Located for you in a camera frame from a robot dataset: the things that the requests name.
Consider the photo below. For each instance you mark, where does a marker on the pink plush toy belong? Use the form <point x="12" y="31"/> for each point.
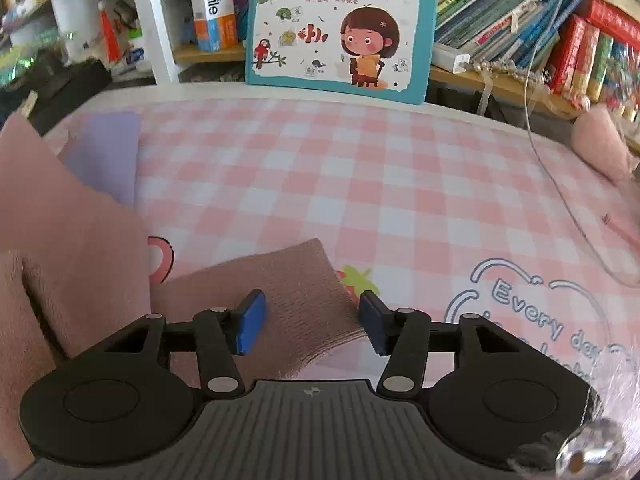
<point x="596" y="140"/>

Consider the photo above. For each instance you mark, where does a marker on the pink checkered table cloth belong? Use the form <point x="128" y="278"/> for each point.
<point x="433" y="213"/>

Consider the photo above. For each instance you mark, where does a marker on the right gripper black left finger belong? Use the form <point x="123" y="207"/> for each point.
<point x="220" y="335"/>

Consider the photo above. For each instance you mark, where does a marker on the white bookshelf frame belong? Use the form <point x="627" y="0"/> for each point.
<point x="158" y="50"/>

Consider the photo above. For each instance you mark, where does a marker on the teal children's picture book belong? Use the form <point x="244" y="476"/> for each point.
<point x="376" y="48"/>

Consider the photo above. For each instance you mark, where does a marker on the white orange usmile box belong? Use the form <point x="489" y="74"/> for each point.
<point x="214" y="24"/>

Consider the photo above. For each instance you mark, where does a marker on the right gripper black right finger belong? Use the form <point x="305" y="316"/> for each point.
<point x="403" y="336"/>

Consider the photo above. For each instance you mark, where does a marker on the red dictionary book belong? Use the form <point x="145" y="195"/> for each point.
<point x="611" y="20"/>

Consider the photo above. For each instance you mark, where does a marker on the purple and pink knit sweater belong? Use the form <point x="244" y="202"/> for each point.
<point x="75" y="269"/>

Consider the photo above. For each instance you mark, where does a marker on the red tassel ornament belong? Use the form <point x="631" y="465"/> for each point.
<point x="111" y="42"/>

